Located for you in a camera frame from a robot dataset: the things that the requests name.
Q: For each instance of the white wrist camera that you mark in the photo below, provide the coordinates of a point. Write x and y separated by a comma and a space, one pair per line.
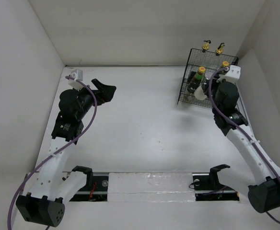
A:
233, 74
76, 78

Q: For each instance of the black wire rack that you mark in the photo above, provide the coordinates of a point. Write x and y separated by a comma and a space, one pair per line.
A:
190, 69

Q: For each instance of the glass oil bottle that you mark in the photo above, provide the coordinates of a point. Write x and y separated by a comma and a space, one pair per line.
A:
202, 54
216, 59

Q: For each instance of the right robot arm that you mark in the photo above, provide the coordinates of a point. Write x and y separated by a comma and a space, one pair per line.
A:
262, 187

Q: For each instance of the blue label jar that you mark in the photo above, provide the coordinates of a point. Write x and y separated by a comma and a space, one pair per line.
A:
208, 76

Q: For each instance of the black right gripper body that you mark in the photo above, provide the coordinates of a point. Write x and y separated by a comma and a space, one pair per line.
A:
218, 86

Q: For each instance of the yellow cap sauce bottle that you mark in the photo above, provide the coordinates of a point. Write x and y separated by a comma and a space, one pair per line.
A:
225, 64
196, 80

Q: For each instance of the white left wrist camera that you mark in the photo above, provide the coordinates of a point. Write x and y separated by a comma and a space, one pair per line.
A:
76, 78

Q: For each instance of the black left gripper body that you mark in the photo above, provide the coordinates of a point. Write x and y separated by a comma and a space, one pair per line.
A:
87, 98

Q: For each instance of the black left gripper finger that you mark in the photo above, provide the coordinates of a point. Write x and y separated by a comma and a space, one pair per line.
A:
103, 87
108, 95

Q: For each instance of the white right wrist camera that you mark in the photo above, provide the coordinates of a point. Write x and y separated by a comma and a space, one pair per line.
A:
233, 74

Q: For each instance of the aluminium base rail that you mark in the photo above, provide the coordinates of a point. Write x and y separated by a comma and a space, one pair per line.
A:
167, 187

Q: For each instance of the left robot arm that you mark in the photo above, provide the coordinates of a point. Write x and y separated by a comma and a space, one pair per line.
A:
46, 200

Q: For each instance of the white spice jar black cap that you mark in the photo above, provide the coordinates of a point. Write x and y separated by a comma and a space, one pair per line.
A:
199, 93

